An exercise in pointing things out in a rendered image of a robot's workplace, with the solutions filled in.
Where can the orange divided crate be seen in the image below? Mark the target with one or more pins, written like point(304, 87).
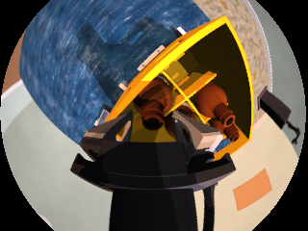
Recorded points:
point(218, 56)

